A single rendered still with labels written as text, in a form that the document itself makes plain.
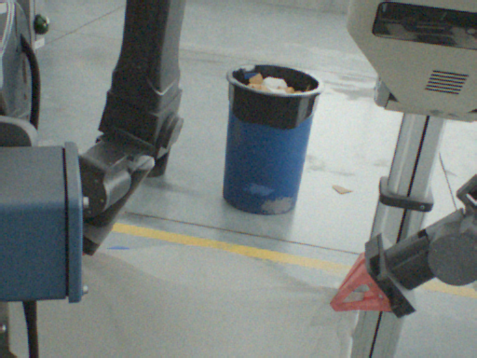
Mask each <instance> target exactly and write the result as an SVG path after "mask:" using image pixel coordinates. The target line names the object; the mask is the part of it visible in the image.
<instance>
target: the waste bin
mask: <svg viewBox="0 0 477 358"><path fill-rule="evenodd" d="M258 74H260V75H261V77H262V78H263V79H266V78H268V77H272V78H275V79H280V80H284V81H285V84H286V85H287V87H292V88H293V89H294V91H299V90H300V91H301V92H302V93H295V94H289V93H277V92H272V91H267V90H259V89H255V88H250V87H248V85H249V84H251V83H250V78H252V77H254V76H256V75H258ZM225 79H226V80H227V81H228V101H229V105H228V124H227V134H226V144H225V173H224V182H223V197H224V198H225V200H226V201H227V202H228V203H229V204H230V205H232V207H236V208H237V209H239V210H240V211H244V212H246V213H257V214H266V215H269V214H278V213H286V212H288V211H290V210H291V209H292V208H293V207H295V204H296V203H297V200H298V192H299V188H300V185H301V181H302V173H303V169H304V165H305V161H306V153H307V148H308V144H309V136H310V133H311V128H312V124H313V117H314V113H315V112H316V111H317V106H318V103H319V99H320V95H321V94H322V93H323V92H324V88H325V86H324V83H323V81H322V80H321V79H320V78H318V77H317V76H314V75H313V74H311V73H308V72H306V71H303V70H301V69H295V68H292V67H290V66H286V65H276V64H269V63H248V64H242V65H236V66H234V67H232V68H231V69H228V72H227V73H226V75H225ZM308 86H309V92H306V90H307V87H308Z"/></svg>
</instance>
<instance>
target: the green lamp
mask: <svg viewBox="0 0 477 358"><path fill-rule="evenodd" d="M49 28H50V22H49V19H48V18H47V16H45V15H43V14H37V15H36V16H35V19H34V30H35V33H36V34H42V35H44V34H46V33H47V32H48V30H49Z"/></svg>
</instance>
